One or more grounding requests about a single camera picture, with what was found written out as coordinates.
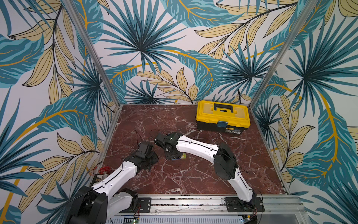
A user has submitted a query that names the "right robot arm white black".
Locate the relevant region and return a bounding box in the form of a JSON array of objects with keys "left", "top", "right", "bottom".
[{"left": 154, "top": 132, "right": 256, "bottom": 207}]

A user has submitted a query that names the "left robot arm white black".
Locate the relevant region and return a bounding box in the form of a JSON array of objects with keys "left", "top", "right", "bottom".
[{"left": 65, "top": 142, "right": 158, "bottom": 224}]

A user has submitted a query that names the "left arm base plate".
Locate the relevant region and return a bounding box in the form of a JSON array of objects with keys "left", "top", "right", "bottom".
[{"left": 120, "top": 197, "right": 152, "bottom": 213}]

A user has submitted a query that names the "aluminium front rail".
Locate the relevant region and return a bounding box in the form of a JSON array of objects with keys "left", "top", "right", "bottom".
[{"left": 105, "top": 194, "right": 311, "bottom": 224}]

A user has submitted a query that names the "yellow black toolbox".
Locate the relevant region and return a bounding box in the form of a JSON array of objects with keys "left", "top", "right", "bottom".
[{"left": 196, "top": 100, "right": 251, "bottom": 135}]

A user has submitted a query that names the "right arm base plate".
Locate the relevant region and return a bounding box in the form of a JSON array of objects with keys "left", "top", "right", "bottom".
[{"left": 224, "top": 197, "right": 265, "bottom": 213}]

